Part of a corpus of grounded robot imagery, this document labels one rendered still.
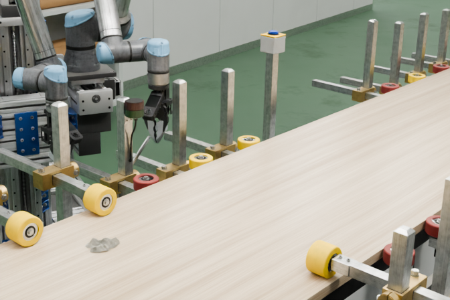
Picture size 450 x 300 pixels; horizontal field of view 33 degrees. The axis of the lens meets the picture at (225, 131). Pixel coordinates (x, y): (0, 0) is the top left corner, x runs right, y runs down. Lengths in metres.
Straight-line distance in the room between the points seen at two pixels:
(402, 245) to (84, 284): 0.73
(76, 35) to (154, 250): 1.30
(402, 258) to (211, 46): 5.88
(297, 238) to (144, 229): 0.41
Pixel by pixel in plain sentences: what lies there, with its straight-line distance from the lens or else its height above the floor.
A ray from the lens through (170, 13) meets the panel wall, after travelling 6.85.
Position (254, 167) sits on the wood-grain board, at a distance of 2.51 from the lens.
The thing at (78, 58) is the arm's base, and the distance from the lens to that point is 3.09.
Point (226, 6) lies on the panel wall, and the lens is 7.56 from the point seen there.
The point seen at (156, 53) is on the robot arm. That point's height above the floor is 1.22.
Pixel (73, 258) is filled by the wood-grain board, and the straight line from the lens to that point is 1.97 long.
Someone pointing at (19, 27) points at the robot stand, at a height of 1.21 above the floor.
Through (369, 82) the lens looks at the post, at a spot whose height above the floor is 0.89.
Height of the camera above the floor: 1.84
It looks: 19 degrees down
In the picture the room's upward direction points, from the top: 1 degrees clockwise
